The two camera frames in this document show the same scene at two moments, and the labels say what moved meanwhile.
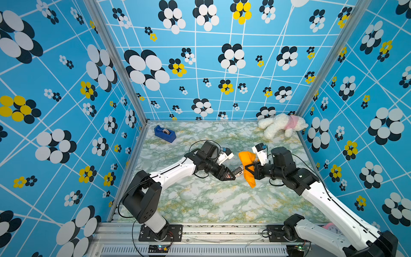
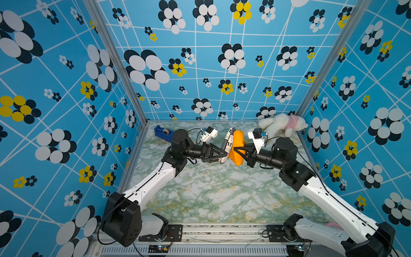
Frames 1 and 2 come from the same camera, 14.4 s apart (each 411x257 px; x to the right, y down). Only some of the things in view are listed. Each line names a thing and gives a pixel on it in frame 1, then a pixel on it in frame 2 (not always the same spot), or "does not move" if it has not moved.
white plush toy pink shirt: x=282 y=122 does not move
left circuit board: x=158 y=248 does not move
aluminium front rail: x=123 y=240 does not move
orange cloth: x=247 y=158 -> x=238 y=140
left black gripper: x=222 y=175 -> x=207 y=151
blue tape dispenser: x=165 y=134 does not move
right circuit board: x=295 y=250 does not move
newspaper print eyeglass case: x=237 y=170 -> x=227 y=143
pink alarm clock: x=330 y=226 does not move
